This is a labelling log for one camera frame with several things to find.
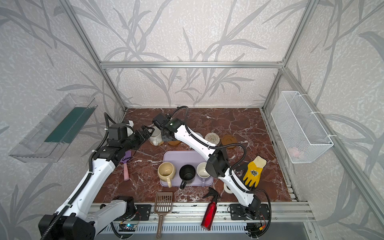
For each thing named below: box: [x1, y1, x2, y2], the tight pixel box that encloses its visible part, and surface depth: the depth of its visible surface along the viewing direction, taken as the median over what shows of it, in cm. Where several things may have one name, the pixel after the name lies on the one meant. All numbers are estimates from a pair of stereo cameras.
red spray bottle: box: [200, 186, 220, 231], surface depth 73 cm
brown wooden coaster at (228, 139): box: [221, 134, 237, 149], surface depth 104 cm
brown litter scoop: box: [154, 191, 173, 239], surface depth 78 cm
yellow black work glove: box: [243, 155, 267, 188], surface depth 87 cm
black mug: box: [179, 164, 196, 190], surface depth 81 cm
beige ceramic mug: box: [157, 161, 176, 188], surface depth 81 cm
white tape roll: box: [223, 182, 233, 194], surface depth 82 cm
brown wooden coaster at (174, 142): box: [167, 140, 181, 146], surface depth 101 cm
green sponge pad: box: [44, 105, 98, 144], surface depth 69 cm
